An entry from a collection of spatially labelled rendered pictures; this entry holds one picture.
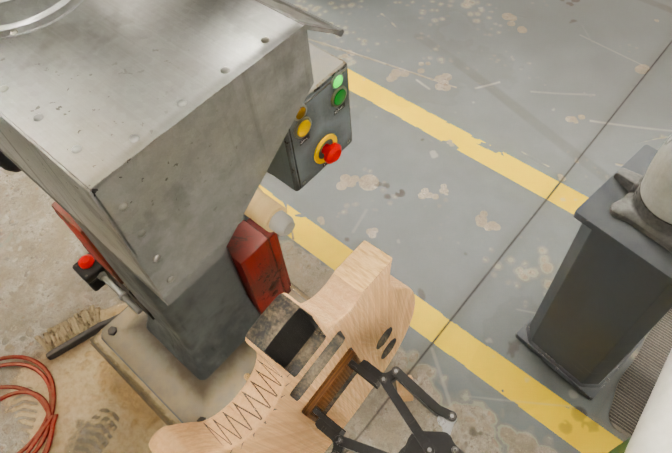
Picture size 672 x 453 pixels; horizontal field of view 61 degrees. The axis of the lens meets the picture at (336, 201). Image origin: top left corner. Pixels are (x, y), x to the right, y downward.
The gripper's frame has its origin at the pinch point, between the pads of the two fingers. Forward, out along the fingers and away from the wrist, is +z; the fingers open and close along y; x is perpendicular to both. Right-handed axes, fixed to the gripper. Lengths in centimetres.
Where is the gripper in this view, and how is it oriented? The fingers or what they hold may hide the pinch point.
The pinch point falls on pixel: (336, 388)
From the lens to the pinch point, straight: 79.5
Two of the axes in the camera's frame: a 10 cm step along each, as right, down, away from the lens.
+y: 6.2, -7.3, 2.8
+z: -7.6, -4.8, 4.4
